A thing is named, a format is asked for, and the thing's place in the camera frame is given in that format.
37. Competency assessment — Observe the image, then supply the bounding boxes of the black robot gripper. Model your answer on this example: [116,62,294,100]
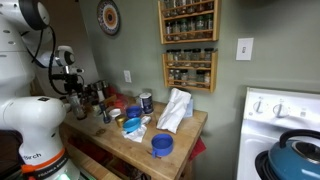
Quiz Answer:
[51,66,84,94]

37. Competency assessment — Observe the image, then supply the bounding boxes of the clear container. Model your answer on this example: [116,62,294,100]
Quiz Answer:
[68,93,87,120]

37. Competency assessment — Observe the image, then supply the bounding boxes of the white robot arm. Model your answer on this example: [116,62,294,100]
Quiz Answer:
[0,0,80,180]

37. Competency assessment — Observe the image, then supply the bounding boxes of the wooden storage tray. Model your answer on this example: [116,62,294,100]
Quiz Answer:
[103,94,128,110]

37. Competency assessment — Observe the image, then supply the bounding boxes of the blue plastic bowl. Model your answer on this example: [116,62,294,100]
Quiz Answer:
[126,106,142,118]

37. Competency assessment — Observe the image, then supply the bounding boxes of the blue white salt canister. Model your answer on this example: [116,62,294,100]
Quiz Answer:
[139,92,153,114]

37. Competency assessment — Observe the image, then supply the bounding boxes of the white crumpled paper napkin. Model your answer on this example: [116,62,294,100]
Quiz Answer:
[122,125,147,143]

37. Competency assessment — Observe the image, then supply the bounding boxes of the wooden butcher block cart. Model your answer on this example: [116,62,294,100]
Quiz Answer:
[61,102,208,180]

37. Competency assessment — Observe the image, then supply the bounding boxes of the white folded paper towel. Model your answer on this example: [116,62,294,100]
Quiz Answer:
[157,88,193,133]

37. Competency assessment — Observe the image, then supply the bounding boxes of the upper wooden spice rack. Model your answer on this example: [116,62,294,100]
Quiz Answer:
[158,0,221,44]

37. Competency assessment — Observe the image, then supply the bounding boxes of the wooden spice rack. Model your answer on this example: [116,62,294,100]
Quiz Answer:
[158,0,221,44]
[162,48,218,92]

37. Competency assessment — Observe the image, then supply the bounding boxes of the lower wooden spice rack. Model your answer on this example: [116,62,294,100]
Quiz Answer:
[162,48,218,92]

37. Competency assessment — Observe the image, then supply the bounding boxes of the red cloth towel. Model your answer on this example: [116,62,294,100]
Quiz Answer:
[189,137,206,161]

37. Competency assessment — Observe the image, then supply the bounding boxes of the white kitchen stove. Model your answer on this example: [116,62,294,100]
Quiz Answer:
[236,87,320,180]

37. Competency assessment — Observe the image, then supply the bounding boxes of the blue enamel kettle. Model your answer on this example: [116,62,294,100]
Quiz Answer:
[255,129,320,180]

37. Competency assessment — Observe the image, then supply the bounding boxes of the white wall outlet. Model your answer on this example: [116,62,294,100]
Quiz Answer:
[124,70,132,83]

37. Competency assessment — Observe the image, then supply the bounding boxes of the decorative patterned wall plate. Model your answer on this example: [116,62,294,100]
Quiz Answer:
[97,0,121,36]

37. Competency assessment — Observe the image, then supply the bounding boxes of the dark blue handled cup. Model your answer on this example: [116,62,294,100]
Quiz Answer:
[151,134,173,158]

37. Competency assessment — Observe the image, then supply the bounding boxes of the white light switch plate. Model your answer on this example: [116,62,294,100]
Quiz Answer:
[236,38,254,61]

